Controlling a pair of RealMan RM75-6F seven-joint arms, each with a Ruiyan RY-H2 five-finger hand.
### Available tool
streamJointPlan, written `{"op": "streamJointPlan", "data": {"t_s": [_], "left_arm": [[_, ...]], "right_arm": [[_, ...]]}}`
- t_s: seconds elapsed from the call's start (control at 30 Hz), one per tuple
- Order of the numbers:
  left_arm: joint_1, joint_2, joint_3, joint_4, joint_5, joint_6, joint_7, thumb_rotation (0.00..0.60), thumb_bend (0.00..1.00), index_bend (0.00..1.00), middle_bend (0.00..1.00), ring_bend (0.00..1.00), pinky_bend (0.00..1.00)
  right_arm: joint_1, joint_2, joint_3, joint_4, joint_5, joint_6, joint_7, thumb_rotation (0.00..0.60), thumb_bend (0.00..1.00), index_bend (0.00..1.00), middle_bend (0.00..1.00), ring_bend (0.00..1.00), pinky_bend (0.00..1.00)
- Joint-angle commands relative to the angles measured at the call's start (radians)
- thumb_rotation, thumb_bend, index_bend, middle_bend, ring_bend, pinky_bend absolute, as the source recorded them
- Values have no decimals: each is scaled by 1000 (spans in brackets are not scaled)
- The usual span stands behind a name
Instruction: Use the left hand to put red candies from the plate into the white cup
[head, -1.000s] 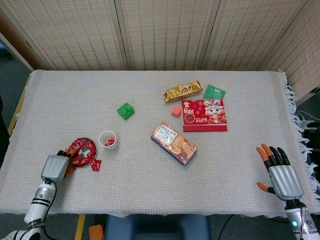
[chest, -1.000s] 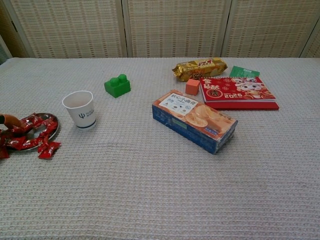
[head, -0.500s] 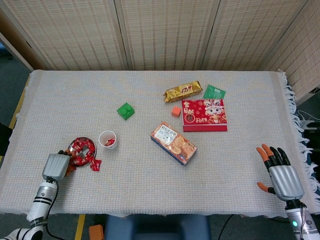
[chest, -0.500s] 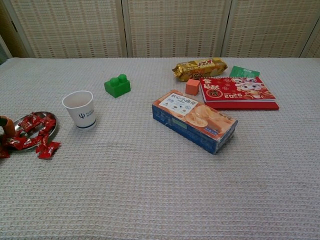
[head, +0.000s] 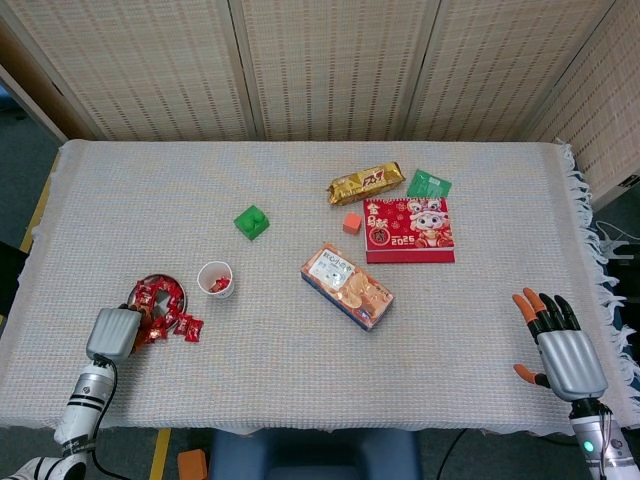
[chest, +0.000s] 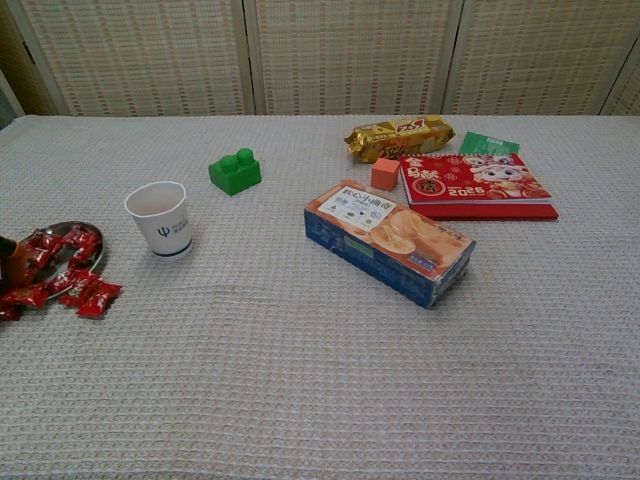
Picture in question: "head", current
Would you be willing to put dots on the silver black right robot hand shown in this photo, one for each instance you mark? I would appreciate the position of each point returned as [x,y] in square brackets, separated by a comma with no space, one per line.
[572,360]

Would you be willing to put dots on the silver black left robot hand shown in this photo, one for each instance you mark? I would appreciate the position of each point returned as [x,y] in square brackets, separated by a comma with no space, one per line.
[112,332]

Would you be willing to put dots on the red candy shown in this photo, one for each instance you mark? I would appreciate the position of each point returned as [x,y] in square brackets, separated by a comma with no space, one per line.
[172,311]
[219,285]
[145,297]
[179,325]
[172,290]
[194,331]
[157,333]

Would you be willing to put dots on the round silver metal plate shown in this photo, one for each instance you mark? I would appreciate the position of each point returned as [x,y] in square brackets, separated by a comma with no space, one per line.
[162,302]

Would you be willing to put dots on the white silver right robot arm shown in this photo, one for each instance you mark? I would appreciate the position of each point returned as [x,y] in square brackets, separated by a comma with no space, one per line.
[592,435]

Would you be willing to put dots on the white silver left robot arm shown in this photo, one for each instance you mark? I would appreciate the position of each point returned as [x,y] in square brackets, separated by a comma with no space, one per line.
[85,400]

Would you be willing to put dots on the white paper cup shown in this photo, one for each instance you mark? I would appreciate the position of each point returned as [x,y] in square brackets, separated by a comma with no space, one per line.
[226,293]

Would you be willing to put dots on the orange foam block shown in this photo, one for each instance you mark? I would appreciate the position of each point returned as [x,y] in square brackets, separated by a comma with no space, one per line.
[192,465]

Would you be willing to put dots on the green toy building brick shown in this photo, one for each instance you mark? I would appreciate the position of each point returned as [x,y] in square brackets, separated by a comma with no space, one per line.
[250,225]

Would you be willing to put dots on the white woven tablecloth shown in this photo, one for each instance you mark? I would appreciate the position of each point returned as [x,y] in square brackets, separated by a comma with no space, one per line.
[300,360]

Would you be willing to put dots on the red desk calendar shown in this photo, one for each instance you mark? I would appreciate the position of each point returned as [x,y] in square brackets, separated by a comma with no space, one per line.
[400,230]

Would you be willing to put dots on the green foil sachet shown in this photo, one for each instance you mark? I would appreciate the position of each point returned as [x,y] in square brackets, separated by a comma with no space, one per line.
[425,185]

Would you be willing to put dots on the blue padded seat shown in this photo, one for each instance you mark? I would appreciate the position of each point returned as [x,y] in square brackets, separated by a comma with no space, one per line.
[310,455]

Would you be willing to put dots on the orange blue cookie box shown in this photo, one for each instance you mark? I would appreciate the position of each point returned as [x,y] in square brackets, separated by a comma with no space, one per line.
[345,287]

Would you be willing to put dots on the woven folding screen panel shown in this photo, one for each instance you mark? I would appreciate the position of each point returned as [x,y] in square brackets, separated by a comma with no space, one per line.
[500,70]
[335,70]
[605,110]
[140,70]

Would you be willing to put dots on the small orange cube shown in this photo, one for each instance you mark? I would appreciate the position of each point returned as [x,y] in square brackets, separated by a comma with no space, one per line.
[352,223]

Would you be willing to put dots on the gold biscuit packet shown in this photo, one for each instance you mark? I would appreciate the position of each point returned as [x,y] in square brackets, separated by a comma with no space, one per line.
[365,182]

